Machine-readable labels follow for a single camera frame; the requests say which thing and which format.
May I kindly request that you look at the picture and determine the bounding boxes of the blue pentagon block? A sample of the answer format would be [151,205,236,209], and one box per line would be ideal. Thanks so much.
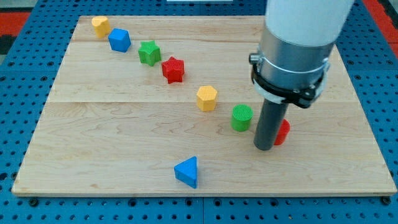
[108,28,131,53]

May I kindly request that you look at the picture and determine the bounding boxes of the green star block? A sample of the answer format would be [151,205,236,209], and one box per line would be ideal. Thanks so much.
[138,40,162,66]

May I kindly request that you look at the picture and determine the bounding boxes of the yellow heart block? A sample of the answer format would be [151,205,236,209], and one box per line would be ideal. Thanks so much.
[91,16,111,38]

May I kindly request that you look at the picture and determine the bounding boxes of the red star block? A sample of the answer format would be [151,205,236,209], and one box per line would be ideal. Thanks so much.
[161,57,185,84]

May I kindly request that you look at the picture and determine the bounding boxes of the yellow hexagon block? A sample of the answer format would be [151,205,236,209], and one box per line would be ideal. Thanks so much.
[197,85,218,112]

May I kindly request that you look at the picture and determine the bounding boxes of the light wooden board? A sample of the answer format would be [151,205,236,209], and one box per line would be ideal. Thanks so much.
[12,16,397,197]

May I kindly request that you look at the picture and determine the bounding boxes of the blue triangle block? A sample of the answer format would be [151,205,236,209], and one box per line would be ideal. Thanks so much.
[174,156,197,189]

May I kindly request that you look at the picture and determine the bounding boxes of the red circle block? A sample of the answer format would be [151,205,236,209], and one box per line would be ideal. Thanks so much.
[274,119,290,146]

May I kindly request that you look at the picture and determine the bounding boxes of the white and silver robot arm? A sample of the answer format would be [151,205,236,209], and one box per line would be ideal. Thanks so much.
[249,0,354,108]

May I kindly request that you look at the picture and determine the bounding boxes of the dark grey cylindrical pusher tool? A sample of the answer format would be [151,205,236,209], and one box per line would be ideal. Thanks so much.
[254,99,288,151]

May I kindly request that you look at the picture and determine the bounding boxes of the green circle block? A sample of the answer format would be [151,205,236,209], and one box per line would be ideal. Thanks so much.
[231,104,253,132]

